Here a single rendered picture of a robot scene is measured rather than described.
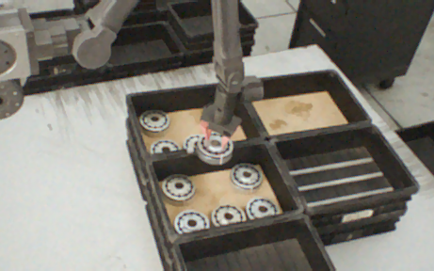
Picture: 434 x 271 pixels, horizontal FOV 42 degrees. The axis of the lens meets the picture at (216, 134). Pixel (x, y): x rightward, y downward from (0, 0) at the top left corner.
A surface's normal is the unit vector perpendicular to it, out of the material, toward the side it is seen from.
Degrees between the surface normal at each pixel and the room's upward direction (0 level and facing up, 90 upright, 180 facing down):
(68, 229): 0
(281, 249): 0
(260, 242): 90
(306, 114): 0
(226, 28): 82
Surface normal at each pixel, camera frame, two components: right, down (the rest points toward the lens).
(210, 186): 0.11, -0.71
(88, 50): 0.41, 0.56
